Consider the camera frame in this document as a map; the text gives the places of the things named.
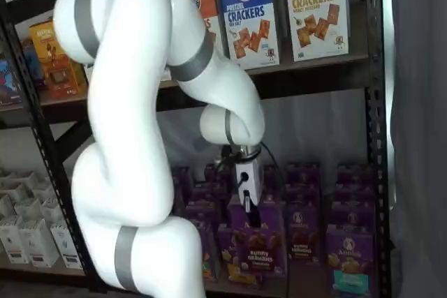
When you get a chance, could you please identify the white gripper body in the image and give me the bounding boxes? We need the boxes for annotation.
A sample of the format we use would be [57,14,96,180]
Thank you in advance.
[235,158,263,208]

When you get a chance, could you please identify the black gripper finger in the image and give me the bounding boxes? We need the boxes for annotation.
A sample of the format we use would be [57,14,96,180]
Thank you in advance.
[242,188,262,228]

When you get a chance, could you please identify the purple Annie's box brown patch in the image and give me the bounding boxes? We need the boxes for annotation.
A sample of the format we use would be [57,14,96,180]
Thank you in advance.
[283,182,321,207]
[228,202,288,277]
[286,163,321,187]
[285,202,321,265]

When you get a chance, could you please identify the purple Annie's box yellow patch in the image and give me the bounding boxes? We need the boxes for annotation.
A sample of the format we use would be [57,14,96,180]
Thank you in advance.
[261,182,286,208]
[217,223,267,289]
[262,164,284,188]

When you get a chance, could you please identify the purple Annie's box green patch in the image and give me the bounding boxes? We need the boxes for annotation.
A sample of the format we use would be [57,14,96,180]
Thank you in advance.
[184,201,221,226]
[190,182,226,205]
[198,221,221,282]
[203,163,230,186]

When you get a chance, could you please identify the purple Annie's box teal patch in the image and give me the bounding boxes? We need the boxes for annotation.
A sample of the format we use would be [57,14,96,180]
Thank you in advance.
[333,182,376,207]
[330,202,377,229]
[335,164,375,187]
[325,223,377,295]

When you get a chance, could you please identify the blue pretzel crackers box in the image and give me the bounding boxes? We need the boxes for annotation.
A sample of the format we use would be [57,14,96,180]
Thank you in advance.
[217,0,281,73]

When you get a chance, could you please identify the tan honey mustard crackers box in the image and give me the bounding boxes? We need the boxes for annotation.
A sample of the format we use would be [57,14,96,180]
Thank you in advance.
[283,0,350,63]

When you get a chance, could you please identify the orange baking mix box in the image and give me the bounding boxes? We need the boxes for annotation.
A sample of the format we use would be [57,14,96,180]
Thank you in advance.
[28,20,88,99]

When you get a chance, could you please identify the blue printed snack box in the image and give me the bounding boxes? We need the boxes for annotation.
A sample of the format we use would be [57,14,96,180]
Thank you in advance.
[0,57,24,107]
[21,38,46,89]

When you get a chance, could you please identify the black metal shelving rack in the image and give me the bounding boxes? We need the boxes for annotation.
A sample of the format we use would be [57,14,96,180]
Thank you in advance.
[0,0,394,298]

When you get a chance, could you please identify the white paper bag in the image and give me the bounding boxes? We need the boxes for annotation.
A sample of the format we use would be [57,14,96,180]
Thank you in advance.
[13,197,45,222]
[0,216,29,265]
[40,197,66,224]
[0,181,34,201]
[50,220,85,270]
[0,170,38,187]

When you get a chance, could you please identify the white cartons group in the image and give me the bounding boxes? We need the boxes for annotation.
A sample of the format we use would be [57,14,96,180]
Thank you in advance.
[19,219,59,267]

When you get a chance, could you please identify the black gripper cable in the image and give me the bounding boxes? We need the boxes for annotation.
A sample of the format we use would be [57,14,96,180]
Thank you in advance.
[214,142,291,208]

